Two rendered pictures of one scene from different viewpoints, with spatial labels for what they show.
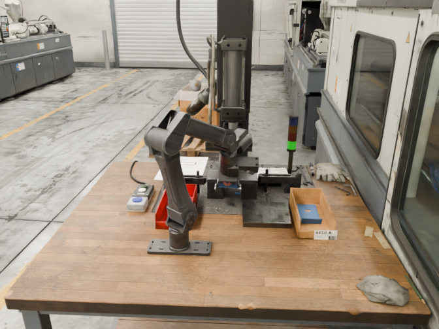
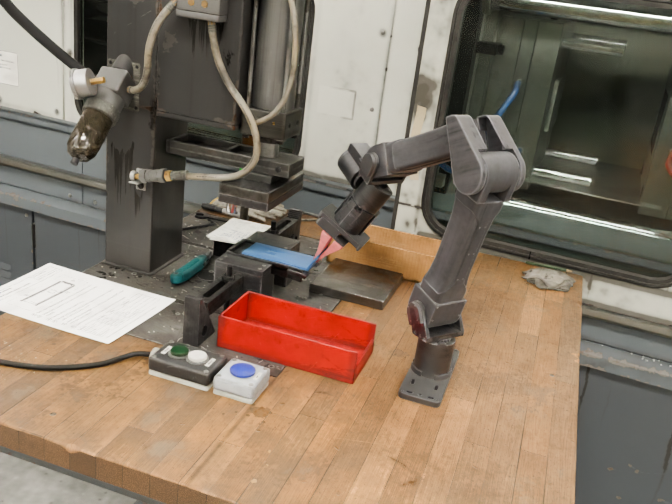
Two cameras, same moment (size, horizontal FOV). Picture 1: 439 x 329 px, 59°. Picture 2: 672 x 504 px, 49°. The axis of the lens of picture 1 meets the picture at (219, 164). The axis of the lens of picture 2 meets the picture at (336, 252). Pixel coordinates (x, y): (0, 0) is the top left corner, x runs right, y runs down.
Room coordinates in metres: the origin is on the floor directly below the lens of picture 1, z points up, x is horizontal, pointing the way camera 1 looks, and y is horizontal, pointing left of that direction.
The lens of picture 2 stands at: (0.99, 1.26, 1.54)
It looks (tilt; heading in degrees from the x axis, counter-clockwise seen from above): 21 degrees down; 283
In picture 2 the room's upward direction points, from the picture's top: 7 degrees clockwise
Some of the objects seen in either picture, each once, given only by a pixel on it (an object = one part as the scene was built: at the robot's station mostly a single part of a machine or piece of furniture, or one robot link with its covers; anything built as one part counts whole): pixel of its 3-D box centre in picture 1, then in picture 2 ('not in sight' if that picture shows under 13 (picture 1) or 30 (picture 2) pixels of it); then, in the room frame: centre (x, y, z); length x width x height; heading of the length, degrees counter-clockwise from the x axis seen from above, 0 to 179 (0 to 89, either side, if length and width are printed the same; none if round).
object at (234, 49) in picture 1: (232, 79); (276, 56); (1.44, -0.05, 1.37); 0.11 x 0.09 x 0.30; 87
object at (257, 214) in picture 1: (266, 213); (357, 282); (1.26, -0.17, 0.91); 0.17 x 0.16 x 0.02; 87
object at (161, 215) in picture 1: (178, 205); (297, 334); (1.29, 0.16, 0.93); 0.25 x 0.12 x 0.06; 177
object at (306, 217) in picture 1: (309, 211); not in sight; (1.26, -0.33, 0.92); 0.15 x 0.07 x 0.03; 176
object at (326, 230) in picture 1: (311, 213); (387, 252); (1.23, -0.33, 0.93); 0.25 x 0.13 x 0.08; 177
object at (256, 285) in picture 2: (232, 185); (258, 271); (1.44, -0.05, 0.94); 0.20 x 0.10 x 0.07; 87
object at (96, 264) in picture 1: (220, 306); (298, 498); (1.29, 0.00, 0.45); 1.12 x 0.99 x 0.90; 87
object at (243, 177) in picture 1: (232, 175); (259, 252); (1.44, -0.05, 0.98); 0.20 x 0.10 x 0.01; 87
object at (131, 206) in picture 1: (138, 206); (241, 387); (1.33, 0.31, 0.90); 0.07 x 0.07 x 0.06; 87
